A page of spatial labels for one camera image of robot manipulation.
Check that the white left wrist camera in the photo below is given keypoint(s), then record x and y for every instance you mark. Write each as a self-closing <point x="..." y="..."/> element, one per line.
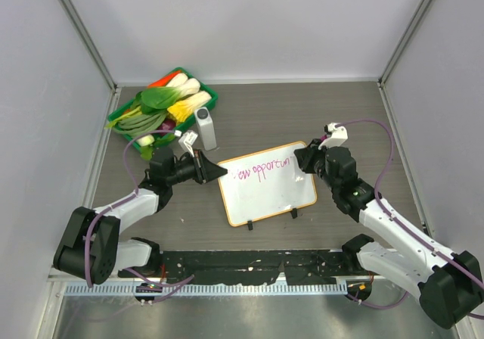
<point x="186" y="140"/>

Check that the yellow napa cabbage toy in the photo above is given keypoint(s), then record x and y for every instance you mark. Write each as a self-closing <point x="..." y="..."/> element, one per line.
<point x="183" y="109"/>

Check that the yellow framed whiteboard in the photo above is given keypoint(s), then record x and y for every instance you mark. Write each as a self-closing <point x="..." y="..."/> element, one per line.
<point x="264" y="184"/>

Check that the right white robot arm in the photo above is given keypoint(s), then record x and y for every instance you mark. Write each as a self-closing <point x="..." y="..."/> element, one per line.
<point x="447" y="285"/>

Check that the orange toy carrot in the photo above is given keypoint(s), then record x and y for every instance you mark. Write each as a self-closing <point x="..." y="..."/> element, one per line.
<point x="164" y="80"/>

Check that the green plastic vegetable tray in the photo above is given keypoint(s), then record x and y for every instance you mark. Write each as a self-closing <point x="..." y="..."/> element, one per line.
<point x="149" y="140"/>

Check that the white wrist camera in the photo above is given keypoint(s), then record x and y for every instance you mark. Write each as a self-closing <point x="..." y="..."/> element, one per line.
<point x="186" y="140"/>
<point x="336" y="136"/>

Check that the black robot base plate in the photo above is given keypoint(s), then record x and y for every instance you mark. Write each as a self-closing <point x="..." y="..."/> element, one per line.
<point x="253" y="267"/>

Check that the grey slotted cable duct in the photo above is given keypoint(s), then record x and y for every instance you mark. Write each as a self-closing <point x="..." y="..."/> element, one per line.
<point x="140" y="289"/>

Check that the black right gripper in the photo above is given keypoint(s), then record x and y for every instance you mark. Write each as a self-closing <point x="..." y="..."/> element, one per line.
<point x="306" y="156"/>

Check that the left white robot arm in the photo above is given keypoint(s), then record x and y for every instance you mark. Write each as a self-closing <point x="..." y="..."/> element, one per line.
<point x="90" y="247"/>

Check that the green bok choy toy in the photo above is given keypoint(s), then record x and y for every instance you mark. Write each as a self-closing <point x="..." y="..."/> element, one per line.
<point x="158" y="98"/>

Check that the white pen holder box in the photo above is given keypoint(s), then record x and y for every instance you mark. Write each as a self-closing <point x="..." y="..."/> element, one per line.
<point x="206" y="128"/>

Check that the purple toy onion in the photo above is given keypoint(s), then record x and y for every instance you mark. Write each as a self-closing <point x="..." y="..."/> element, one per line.
<point x="166" y="126"/>

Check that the white bok choy toy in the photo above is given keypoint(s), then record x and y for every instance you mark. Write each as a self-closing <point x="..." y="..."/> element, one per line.
<point x="190" y="87"/>

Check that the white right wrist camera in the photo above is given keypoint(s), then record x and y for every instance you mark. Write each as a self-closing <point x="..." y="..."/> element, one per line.
<point x="336" y="136"/>

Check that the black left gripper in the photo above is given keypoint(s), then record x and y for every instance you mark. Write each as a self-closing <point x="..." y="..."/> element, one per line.
<point x="205" y="170"/>

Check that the black wire whiteboard stand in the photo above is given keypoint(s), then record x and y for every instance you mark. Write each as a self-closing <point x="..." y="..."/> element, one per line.
<point x="293" y="213"/>

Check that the green onion toy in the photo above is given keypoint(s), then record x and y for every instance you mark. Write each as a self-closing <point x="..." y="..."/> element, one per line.
<point x="134" y="124"/>

